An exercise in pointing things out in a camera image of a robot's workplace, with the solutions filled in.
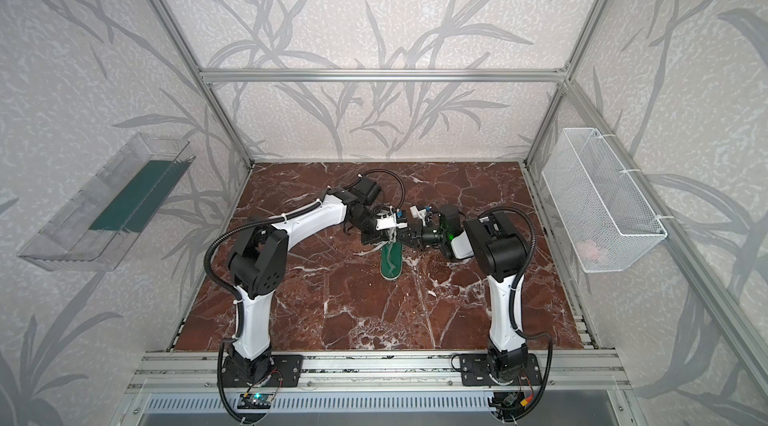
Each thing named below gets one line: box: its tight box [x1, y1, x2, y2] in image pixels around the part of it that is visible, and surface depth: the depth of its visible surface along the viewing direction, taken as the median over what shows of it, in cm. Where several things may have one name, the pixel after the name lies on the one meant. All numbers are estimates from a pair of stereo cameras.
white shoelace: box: [353, 228, 397, 259], surface depth 93 cm
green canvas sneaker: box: [380, 241, 403, 280], surface depth 93 cm
